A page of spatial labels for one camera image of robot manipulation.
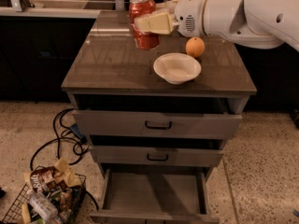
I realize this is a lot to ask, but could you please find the clear plastic bottle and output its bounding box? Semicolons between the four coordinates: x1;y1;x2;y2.
27;189;58;222

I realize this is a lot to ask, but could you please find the black floor cable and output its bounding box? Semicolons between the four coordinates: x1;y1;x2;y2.
29;107;100;211

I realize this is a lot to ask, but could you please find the red coke can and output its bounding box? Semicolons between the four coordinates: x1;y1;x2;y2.
129;0;159;50

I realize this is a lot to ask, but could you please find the orange fruit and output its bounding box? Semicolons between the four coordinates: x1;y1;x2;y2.
185;37;206;58

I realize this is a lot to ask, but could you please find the grey drawer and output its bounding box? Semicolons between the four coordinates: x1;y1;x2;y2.
90;146;223;167
73;110;242;140
90;167;220;224

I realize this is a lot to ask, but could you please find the brown snack bag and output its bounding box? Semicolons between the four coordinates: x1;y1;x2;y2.
23;157;82;193

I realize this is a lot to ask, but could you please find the white paper bowl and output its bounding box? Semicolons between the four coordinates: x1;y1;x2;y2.
153;53;202;85

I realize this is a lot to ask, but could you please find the bottom grey drawer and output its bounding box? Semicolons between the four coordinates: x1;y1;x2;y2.
90;167;220;224

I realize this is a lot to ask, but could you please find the grey drawer cabinet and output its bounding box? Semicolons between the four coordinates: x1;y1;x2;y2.
63;11;256;224

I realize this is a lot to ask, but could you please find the black wire basket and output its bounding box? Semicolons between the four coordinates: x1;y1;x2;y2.
2;173;86;224

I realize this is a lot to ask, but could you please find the top grey drawer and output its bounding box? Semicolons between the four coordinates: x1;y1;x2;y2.
73;110;242;140

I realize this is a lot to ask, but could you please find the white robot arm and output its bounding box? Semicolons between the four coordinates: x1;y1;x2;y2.
134;0;299;50

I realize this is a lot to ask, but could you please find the middle grey drawer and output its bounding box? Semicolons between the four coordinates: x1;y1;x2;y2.
90;146;223;167

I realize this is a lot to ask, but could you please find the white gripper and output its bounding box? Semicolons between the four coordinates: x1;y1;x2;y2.
135;0;207;37

